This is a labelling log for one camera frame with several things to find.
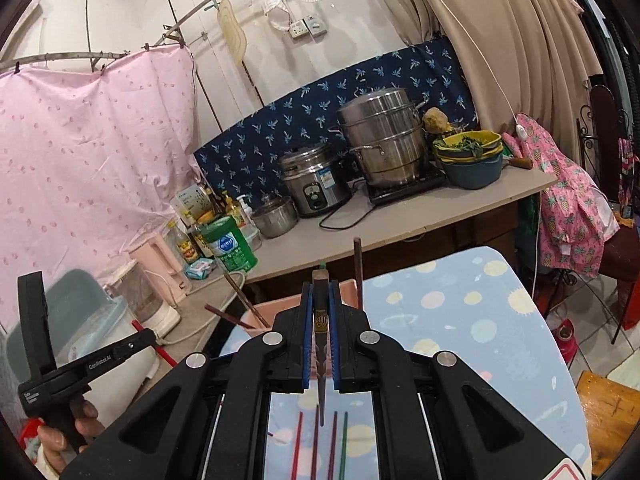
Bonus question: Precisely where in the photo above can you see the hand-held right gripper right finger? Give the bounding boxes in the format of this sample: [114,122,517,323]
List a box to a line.
[327,280,591,480]

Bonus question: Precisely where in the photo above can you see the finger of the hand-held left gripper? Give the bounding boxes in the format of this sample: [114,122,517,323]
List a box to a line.
[17,271,57,385]

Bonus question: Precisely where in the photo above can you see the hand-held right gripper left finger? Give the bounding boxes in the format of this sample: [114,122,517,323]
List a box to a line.
[60,282,321,480]

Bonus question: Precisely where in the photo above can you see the brown gold-label chopstick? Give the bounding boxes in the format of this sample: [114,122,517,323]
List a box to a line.
[312,268,331,428]

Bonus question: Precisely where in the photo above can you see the pink perforated chopstick basket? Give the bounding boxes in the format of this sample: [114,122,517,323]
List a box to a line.
[247,280,364,334]

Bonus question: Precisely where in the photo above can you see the person's left hand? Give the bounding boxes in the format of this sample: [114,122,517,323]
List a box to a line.
[36,399,107,478]

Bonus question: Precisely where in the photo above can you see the white box grey lid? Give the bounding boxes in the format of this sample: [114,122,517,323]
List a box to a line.
[7,267,161,391]

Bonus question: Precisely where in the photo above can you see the red black-banded chopstick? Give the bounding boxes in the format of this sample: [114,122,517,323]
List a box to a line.
[291,411,304,480]

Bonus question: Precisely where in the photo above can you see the blue dotted tablecloth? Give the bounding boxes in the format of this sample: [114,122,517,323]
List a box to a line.
[220,245,593,480]

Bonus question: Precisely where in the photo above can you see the red stick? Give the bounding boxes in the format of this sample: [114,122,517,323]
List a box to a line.
[132,317,177,367]

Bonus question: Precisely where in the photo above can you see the green tin can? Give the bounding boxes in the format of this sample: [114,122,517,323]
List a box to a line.
[206,216,259,273]

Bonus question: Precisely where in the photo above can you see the small steel lidded pot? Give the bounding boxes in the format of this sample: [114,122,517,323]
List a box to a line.
[250,195,299,239]

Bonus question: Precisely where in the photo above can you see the blue soap packet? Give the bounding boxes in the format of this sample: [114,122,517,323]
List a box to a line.
[184,257,217,281]

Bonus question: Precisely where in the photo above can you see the pink electric kettle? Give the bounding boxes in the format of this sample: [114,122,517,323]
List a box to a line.
[129,240,193,296]

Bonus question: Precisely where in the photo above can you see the dark glass bottle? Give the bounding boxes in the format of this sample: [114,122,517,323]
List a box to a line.
[192,220,216,259]

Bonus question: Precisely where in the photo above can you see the silver rice cooker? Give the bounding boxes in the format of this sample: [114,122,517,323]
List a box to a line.
[278,142,351,218]

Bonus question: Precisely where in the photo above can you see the black induction cooker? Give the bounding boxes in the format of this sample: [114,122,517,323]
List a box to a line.
[367,165,448,206]

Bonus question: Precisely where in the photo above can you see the white green carton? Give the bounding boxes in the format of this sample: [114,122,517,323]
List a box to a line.
[172,186,213,221]

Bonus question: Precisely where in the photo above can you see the stainless steel steamer pot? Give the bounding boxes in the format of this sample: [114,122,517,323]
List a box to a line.
[330,88,428,188]

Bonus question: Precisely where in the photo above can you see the blue basin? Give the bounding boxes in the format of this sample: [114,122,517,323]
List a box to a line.
[440,152,503,190]

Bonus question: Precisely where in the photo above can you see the yellow basin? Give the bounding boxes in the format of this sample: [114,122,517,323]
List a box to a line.
[432,131,503,162]

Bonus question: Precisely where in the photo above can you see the navy leaf-print cloth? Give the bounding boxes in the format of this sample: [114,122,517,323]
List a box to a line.
[194,37,481,196]

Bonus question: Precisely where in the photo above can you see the red bucket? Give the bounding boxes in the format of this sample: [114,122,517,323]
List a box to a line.
[547,317,581,366]

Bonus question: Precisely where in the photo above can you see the brown ginger root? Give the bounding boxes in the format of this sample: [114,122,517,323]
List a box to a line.
[422,107,449,133]

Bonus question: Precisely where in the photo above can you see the pink pineapple-print garment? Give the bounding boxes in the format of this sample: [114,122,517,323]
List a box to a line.
[502,112,621,278]

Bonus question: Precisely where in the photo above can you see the beige hanging board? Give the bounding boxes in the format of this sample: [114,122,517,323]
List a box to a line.
[216,0,248,64]

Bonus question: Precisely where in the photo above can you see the dark wooden chair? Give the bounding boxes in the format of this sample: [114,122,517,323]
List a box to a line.
[575,85,640,333]

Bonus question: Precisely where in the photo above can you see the clear hanging plastic bag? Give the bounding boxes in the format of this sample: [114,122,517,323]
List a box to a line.
[247,0,293,31]

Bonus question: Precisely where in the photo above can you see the beige curtain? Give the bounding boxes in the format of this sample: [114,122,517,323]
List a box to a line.
[400,0,606,136]

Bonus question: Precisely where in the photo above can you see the white hose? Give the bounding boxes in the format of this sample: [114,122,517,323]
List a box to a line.
[165,270,247,346]

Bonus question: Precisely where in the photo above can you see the black power cord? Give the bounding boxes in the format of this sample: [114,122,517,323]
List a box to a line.
[320,180,375,232]

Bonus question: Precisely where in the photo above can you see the white cord with switch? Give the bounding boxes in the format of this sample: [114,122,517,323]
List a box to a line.
[440,0,546,311]

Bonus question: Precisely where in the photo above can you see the metal curtain rail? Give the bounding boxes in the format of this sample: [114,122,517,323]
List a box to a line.
[0,0,281,77]

